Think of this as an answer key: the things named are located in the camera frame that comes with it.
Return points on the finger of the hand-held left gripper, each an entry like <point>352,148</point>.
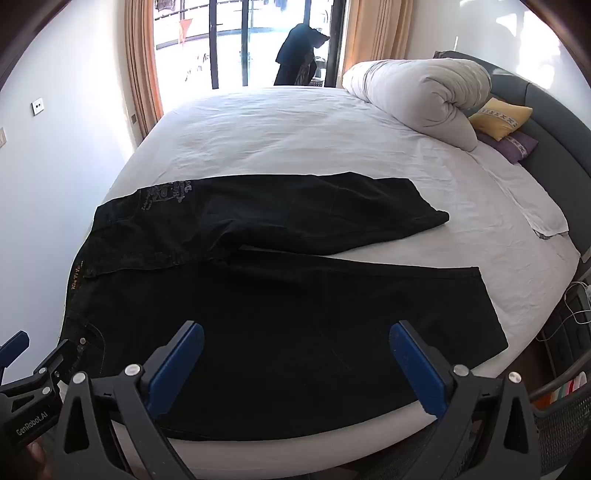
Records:
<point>14,344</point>
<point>60,360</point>

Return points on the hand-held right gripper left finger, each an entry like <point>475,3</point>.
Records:
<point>178,364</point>

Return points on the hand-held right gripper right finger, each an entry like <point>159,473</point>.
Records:
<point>420,369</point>

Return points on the black denim pants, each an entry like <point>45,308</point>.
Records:
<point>277,323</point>

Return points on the person's left hand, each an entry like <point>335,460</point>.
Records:
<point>36,459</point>

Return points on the striped colourful cloth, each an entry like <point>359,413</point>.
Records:
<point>567,388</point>

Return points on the dark bedside stand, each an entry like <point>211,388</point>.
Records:
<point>570,341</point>

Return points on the black mesh basket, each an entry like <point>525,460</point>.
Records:
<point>563,429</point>

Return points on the flat white pillow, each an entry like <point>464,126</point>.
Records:
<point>521,194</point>

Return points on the purple patterned pillow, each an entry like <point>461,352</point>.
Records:
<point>517,147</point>

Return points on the bed with white sheet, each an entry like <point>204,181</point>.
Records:
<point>300,138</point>

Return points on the grey upholstered headboard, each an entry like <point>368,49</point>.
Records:
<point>558,152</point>

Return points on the yellow patterned pillow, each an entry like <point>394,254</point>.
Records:
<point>501,117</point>

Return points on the rolled white duvet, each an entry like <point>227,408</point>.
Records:
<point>415,92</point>

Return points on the beige curtain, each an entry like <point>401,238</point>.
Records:
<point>374,32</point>
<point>143,69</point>

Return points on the dark hanging garment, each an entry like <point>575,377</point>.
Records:
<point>298,55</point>

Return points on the orange hanging cloth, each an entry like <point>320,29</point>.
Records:
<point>183,28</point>

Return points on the white wall socket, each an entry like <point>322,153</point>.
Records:
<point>38,106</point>

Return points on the black balcony door frame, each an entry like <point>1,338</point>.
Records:
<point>214,46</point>

